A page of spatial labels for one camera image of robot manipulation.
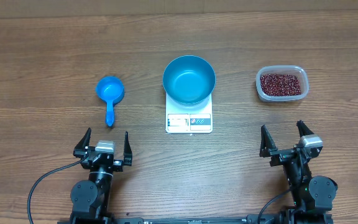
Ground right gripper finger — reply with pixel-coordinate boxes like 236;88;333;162
296;120;314;138
259;125;278;157

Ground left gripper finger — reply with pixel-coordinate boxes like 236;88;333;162
123;131;132;166
73;128;91;158

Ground blue plastic scoop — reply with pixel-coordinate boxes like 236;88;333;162
95;76;124;127

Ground blue bowl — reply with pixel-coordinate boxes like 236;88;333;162
162;55;216;105

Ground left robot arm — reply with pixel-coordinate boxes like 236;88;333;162
69;129;132;223

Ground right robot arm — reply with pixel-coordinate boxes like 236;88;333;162
257;120;338;223

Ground white digital kitchen scale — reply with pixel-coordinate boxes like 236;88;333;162
165;95;213;134

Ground red beans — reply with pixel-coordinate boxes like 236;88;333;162
260;73;301;96

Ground clear plastic container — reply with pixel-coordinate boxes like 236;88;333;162
255;65;309;103

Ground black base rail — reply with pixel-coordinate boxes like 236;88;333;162
57;213;334;224

